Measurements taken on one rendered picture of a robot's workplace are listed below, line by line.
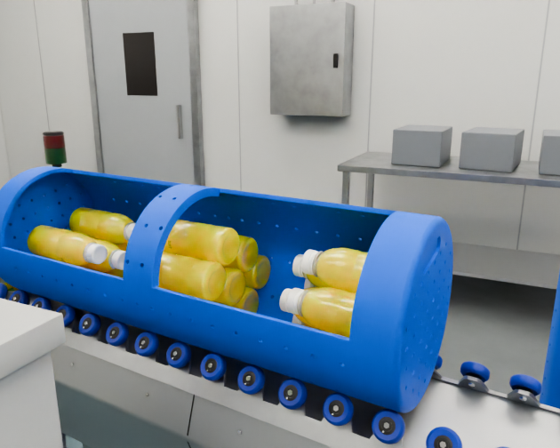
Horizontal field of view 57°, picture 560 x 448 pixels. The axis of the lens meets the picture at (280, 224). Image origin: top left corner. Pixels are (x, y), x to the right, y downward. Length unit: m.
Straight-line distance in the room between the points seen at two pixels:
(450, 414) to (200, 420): 0.40
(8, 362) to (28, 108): 5.68
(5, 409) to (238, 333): 0.31
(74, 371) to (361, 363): 0.63
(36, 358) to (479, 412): 0.63
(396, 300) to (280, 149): 3.84
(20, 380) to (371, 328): 0.41
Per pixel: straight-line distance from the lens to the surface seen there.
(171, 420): 0.97
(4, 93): 6.52
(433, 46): 4.06
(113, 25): 5.31
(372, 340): 0.67
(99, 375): 1.08
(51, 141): 1.78
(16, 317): 0.69
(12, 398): 0.68
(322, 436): 0.81
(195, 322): 0.82
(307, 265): 0.81
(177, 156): 4.94
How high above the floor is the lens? 1.42
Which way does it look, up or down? 16 degrees down
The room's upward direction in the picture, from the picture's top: straight up
